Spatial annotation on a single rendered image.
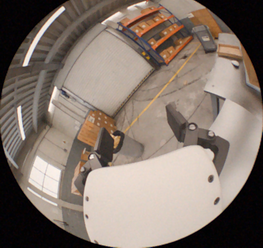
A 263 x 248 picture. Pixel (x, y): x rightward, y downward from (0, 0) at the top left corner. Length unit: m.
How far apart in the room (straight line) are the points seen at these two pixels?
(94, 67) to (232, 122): 3.70
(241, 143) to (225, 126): 0.14
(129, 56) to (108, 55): 0.83
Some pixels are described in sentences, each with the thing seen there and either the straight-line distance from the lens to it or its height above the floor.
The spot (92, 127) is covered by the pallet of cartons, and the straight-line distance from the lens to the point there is 2.53.
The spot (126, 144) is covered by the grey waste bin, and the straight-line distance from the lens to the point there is 1.45.
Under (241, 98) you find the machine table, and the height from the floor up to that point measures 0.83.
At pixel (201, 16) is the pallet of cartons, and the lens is 4.19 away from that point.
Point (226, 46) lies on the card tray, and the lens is 1.22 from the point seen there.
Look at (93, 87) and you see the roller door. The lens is 3.64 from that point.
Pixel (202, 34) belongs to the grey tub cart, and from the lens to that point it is 2.83.
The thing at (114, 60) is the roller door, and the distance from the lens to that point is 3.57.
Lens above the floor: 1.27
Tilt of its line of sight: 28 degrees down
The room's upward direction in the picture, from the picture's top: 56 degrees counter-clockwise
